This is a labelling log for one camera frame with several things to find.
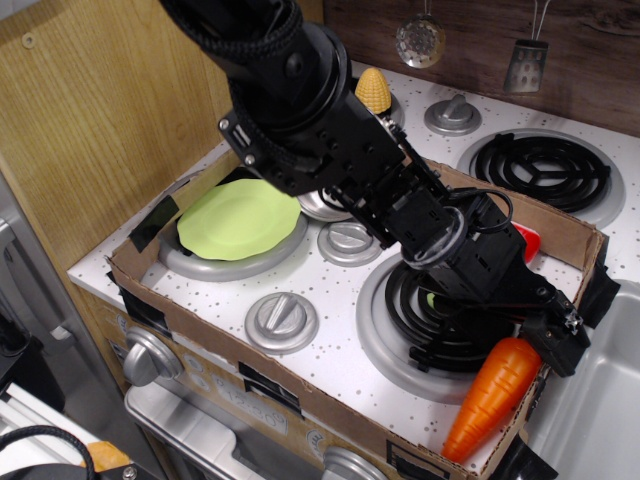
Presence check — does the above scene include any front right black burner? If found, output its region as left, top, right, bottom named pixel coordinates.
left=356, top=254, right=491, bottom=405

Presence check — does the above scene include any back silver stove knob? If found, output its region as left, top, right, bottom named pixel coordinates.
left=424, top=94, right=482, bottom=137

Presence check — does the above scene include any hanging silver grater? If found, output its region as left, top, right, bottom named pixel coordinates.
left=503, top=1, right=549, bottom=95

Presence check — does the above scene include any silver oven knob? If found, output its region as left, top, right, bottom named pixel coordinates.
left=123, top=327, right=184, bottom=387
left=321, top=446, right=387, bottom=480

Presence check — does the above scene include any brown cardboard fence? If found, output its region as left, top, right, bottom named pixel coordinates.
left=105, top=147, right=622, bottom=480

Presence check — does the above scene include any front left silver burner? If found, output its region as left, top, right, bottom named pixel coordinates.
left=157, top=164, right=310, bottom=282

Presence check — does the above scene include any silver metal pot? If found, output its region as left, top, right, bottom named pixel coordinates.
left=297, top=190, right=351, bottom=222

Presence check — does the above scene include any middle silver stove knob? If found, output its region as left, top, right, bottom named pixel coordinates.
left=317, top=221, right=382, bottom=267

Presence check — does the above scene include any front silver stove knob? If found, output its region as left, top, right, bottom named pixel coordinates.
left=244, top=293, right=319, bottom=354

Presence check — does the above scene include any back left burner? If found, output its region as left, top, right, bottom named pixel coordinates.
left=378, top=94, right=405, bottom=128

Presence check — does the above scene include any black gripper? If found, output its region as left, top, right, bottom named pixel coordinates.
left=412, top=192, right=590, bottom=377

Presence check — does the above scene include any grey toy sink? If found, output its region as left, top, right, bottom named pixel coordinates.
left=526, top=281, right=639, bottom=480

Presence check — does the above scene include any orange toy carrot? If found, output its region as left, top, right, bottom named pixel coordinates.
left=442, top=337, right=542, bottom=463

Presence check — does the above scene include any silver stove knob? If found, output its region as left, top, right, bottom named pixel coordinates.
left=244, top=293, right=319, bottom=354
left=317, top=221, right=382, bottom=267
left=424, top=94, right=482, bottom=137

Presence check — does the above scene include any back right black burner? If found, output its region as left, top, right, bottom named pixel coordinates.
left=457, top=128, right=626, bottom=228

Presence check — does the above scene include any black braided cable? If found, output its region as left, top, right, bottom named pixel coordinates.
left=0, top=424, right=96, bottom=480

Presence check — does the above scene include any black burner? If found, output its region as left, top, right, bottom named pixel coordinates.
left=356, top=254, right=491, bottom=405
left=457, top=128, right=626, bottom=228

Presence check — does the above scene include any silver oven door handle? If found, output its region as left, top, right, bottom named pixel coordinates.
left=123, top=384, right=321, bottom=480

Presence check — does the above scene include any yellow toy corn cob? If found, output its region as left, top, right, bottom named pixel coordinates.
left=355, top=68, right=392, bottom=114

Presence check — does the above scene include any silver oven front knob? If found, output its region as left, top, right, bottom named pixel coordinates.
left=123, top=327, right=184, bottom=387

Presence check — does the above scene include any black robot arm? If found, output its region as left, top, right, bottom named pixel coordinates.
left=163, top=1, right=590, bottom=377

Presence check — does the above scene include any hanging silver strainer spoon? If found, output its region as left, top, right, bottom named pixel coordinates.
left=395, top=1, right=446, bottom=69

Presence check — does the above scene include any light green plate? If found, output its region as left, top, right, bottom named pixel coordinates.
left=177, top=179, right=301, bottom=261

